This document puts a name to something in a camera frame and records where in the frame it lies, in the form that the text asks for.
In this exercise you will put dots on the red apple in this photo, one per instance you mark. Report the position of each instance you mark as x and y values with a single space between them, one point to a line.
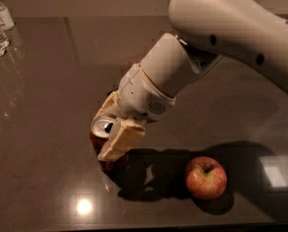
205 178

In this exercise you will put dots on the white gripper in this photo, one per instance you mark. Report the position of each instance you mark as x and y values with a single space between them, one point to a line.
140 94

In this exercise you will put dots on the red coke can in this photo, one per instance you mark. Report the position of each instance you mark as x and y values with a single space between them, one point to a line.
99 133

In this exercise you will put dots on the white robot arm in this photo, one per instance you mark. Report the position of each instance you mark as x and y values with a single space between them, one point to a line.
205 31

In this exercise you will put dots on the clear water bottle white label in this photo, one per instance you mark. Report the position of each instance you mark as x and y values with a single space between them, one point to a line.
6 20

